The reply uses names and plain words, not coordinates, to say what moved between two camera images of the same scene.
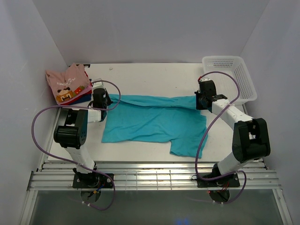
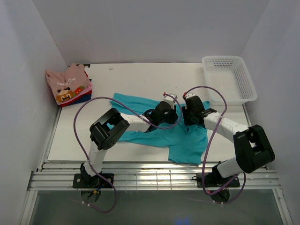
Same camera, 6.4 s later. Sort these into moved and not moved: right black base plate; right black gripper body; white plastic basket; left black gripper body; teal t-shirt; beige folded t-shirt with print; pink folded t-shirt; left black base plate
Moved: right black gripper body; left black gripper body; teal t-shirt
Not moved: pink folded t-shirt; white plastic basket; beige folded t-shirt with print; left black base plate; right black base plate
